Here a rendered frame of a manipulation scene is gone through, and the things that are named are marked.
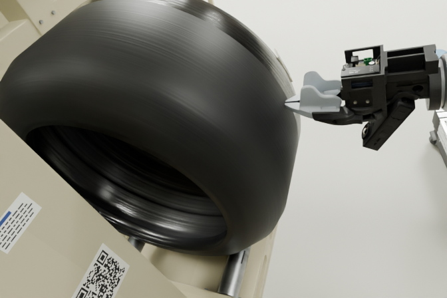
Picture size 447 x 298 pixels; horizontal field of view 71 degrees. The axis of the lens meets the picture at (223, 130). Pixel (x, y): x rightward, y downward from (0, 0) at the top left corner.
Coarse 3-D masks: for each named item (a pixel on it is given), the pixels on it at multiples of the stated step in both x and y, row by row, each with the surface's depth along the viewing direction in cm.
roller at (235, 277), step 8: (248, 248) 72; (232, 256) 70; (240, 256) 70; (248, 256) 71; (232, 264) 69; (240, 264) 69; (224, 272) 69; (232, 272) 68; (240, 272) 68; (224, 280) 67; (232, 280) 67; (240, 280) 67; (224, 288) 66; (232, 288) 66; (240, 288) 67; (232, 296) 65
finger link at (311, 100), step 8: (304, 88) 47; (312, 88) 46; (304, 96) 48; (312, 96) 48; (320, 96) 47; (328, 96) 47; (336, 96) 46; (288, 104) 52; (296, 104) 51; (304, 104) 49; (312, 104) 49; (320, 104) 48; (328, 104) 48; (336, 104) 47; (296, 112) 51; (304, 112) 50
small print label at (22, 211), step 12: (12, 204) 30; (24, 204) 31; (36, 204) 32; (12, 216) 30; (24, 216) 31; (0, 228) 29; (12, 228) 30; (24, 228) 31; (0, 240) 29; (12, 240) 30
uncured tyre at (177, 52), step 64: (128, 0) 49; (192, 0) 50; (64, 64) 40; (128, 64) 39; (192, 64) 42; (256, 64) 49; (64, 128) 75; (128, 128) 40; (192, 128) 40; (256, 128) 44; (128, 192) 85; (192, 192) 87; (256, 192) 46
